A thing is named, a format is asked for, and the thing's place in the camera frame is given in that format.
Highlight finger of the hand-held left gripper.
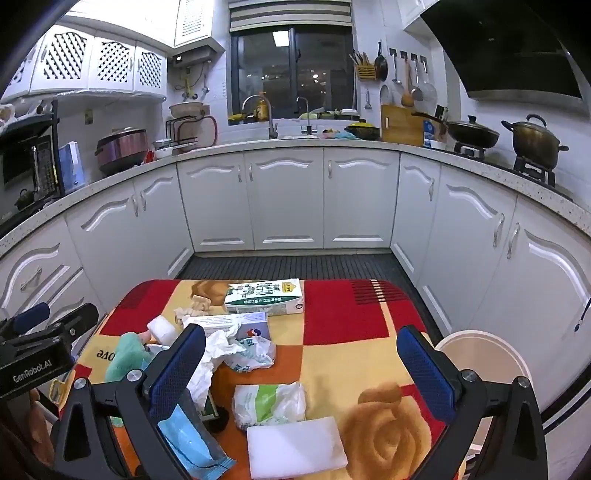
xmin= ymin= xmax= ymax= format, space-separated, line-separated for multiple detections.
xmin=0 ymin=302 xmax=51 ymax=335
xmin=28 ymin=303 xmax=100 ymax=343

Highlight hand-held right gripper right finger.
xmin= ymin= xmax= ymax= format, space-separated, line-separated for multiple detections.
xmin=396 ymin=325 xmax=548 ymax=480

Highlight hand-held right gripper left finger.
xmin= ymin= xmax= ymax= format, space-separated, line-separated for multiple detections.
xmin=51 ymin=323 xmax=208 ymax=480

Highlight small white tissue roll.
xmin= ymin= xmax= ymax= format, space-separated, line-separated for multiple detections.
xmin=146 ymin=315 xmax=179 ymax=345

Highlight teal green cloth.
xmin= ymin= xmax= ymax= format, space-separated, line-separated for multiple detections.
xmin=105 ymin=333 xmax=154 ymax=382

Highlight white round bin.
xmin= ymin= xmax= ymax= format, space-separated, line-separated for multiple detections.
xmin=434 ymin=331 xmax=534 ymax=463

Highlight blue plastic packet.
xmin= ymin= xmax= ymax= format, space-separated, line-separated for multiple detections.
xmin=157 ymin=405 xmax=236 ymax=480

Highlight white printed plastic bag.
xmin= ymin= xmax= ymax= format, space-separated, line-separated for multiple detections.
xmin=224 ymin=335 xmax=277 ymax=373

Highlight white green plastic wrapper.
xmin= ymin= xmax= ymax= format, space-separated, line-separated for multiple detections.
xmin=231 ymin=381 xmax=308 ymax=433

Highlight white foam sponge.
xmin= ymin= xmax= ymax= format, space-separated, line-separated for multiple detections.
xmin=246 ymin=416 xmax=349 ymax=480

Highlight small dark object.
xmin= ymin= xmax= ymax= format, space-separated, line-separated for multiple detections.
xmin=203 ymin=401 xmax=230 ymax=433

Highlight red yellow printed blanket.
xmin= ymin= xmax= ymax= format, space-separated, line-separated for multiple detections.
xmin=69 ymin=278 xmax=455 ymax=480

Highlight white flat cardboard box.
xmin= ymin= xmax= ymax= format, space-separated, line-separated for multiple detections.
xmin=182 ymin=312 xmax=270 ymax=343

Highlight green white milk carton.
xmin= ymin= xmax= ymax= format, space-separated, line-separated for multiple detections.
xmin=223 ymin=278 xmax=306 ymax=317

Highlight black microwave oven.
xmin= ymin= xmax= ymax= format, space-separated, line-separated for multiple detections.
xmin=0 ymin=133 xmax=59 ymax=204

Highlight blue white water jug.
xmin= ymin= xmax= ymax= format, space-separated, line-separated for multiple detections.
xmin=58 ymin=141 xmax=87 ymax=194

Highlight dark ribbed floor mat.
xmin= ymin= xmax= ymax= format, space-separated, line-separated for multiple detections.
xmin=174 ymin=253 xmax=445 ymax=334

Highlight copper coloured rice cooker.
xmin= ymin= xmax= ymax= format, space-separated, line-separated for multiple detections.
xmin=95 ymin=128 xmax=151 ymax=176

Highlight row of white base cabinets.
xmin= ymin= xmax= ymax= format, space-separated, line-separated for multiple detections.
xmin=0 ymin=147 xmax=591 ymax=416

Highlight black gas stove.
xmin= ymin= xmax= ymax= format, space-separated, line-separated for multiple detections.
xmin=451 ymin=142 xmax=574 ymax=200

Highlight black wok with lid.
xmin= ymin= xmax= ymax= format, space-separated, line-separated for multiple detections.
xmin=411 ymin=111 xmax=501 ymax=150

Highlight wooden cutting board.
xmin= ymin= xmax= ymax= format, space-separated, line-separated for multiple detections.
xmin=380 ymin=104 xmax=426 ymax=147

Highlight yellow lidded pot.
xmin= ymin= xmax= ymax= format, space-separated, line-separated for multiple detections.
xmin=344 ymin=119 xmax=382 ymax=141

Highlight bronze cooking pot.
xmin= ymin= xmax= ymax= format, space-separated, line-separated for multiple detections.
xmin=501 ymin=114 xmax=570 ymax=171

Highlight tall chrome faucet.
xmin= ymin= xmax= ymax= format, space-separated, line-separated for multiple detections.
xmin=242 ymin=95 xmax=280 ymax=140

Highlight small chrome faucet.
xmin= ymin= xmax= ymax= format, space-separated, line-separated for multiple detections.
xmin=295 ymin=96 xmax=320 ymax=137

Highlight hanging metal strainer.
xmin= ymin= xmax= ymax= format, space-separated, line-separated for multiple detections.
xmin=419 ymin=59 xmax=437 ymax=104

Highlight white water heater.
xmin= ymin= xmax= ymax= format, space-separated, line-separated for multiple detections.
xmin=170 ymin=38 xmax=227 ymax=71

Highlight yellow utensil holder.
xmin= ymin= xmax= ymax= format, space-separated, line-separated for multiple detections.
xmin=353 ymin=50 xmax=376 ymax=80

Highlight hanging black pan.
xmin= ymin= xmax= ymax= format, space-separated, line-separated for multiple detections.
xmin=373 ymin=41 xmax=389 ymax=82

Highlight dark kitchen window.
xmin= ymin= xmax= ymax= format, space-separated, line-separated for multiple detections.
xmin=230 ymin=25 xmax=355 ymax=124

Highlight black range hood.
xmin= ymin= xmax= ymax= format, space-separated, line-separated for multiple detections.
xmin=419 ymin=0 xmax=591 ymax=117

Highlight black wire dish rack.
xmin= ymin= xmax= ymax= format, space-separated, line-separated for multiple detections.
xmin=165 ymin=102 xmax=218 ymax=153

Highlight white lattice wall cabinets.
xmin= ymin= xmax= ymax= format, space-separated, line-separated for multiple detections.
xmin=0 ymin=22 xmax=168 ymax=105

